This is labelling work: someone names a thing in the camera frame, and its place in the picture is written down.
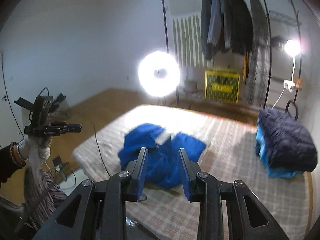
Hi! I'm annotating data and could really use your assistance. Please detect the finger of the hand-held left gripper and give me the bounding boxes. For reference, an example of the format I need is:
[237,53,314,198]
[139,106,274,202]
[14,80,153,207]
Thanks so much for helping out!
[66,123,83,134]

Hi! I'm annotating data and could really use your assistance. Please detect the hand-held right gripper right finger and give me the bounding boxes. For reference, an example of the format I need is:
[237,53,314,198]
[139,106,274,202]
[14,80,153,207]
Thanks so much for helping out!
[178,148,295,240]

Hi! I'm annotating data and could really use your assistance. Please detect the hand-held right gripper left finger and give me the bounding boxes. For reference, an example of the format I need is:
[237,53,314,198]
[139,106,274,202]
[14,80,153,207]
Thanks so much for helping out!
[32,147,149,240]

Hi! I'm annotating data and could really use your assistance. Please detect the royal blue garment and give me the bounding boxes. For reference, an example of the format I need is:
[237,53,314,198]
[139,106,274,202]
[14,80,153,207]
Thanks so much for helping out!
[117,123,207,190]

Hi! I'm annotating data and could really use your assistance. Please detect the person's left forearm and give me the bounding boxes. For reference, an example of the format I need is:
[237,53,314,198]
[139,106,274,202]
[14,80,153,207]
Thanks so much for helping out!
[0,141,28,186]

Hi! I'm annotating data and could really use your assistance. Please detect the pile of dark blue clothes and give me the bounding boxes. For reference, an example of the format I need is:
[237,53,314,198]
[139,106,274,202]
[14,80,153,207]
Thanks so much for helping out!
[255,124,304,179]

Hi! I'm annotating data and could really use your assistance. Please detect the black metal clothes rack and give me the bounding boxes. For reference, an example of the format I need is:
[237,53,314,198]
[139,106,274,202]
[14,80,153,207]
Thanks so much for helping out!
[160,0,304,120]

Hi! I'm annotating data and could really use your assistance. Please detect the person's left hand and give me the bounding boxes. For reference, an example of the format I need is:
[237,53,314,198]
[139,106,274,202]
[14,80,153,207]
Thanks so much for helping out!
[17,135,52,168]

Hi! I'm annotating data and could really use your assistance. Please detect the person's striped pants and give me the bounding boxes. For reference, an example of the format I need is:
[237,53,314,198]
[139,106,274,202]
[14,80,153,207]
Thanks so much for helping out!
[24,166,68,231]

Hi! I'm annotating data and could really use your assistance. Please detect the grey bucket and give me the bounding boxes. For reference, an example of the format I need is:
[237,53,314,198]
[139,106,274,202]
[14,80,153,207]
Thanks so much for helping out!
[184,80,198,92]

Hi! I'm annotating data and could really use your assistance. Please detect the yellow and green box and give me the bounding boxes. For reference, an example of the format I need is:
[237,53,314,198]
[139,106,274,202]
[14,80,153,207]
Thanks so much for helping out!
[204,67,241,104]

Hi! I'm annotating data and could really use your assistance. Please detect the navy quilted jacket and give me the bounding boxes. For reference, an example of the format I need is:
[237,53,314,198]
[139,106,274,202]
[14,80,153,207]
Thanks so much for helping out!
[257,108,318,173]

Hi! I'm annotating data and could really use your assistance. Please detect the yellow hanging scarf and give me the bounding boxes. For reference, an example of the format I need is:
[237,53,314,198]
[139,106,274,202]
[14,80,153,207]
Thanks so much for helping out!
[242,51,251,83]

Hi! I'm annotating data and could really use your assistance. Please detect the grey plaid hanging coat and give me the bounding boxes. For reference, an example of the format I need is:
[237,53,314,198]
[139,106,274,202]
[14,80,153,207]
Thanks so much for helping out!
[244,0,271,105]

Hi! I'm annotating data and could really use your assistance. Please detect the blue denim hanging shirt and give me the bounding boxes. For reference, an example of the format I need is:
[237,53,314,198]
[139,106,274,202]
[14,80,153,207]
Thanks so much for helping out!
[207,0,232,53]

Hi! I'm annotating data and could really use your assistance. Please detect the black hanging garment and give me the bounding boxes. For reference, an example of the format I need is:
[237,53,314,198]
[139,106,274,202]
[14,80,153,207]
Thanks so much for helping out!
[229,0,253,56]

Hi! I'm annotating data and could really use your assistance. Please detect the white clip lamp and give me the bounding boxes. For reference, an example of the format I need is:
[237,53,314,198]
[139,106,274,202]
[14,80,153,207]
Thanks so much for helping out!
[283,39,302,92]

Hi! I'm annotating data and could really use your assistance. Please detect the black cable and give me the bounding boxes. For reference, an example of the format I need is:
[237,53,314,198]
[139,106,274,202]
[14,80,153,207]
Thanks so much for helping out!
[92,120,149,202]

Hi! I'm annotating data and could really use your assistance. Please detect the white ring light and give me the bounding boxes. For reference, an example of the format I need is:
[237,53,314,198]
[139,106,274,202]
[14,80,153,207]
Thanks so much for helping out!
[138,51,181,97]

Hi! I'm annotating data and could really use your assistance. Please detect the white lamp cable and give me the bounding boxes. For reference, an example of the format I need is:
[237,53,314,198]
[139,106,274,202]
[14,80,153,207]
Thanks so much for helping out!
[271,85,287,109]

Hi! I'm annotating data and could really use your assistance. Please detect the black metal bed frame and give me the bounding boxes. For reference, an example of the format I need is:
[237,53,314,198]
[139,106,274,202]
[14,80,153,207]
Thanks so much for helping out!
[286,100,300,120]

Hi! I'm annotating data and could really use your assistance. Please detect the green striped wall hanging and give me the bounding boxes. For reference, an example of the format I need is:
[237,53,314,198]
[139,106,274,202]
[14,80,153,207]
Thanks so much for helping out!
[168,0,203,68]

